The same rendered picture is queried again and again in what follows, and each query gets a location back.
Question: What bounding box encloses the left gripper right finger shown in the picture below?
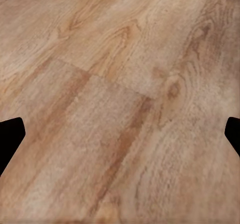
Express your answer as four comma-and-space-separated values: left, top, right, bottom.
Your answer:
224, 116, 240, 156

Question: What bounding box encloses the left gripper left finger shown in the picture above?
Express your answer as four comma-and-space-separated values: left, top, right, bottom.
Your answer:
0, 117, 26, 176

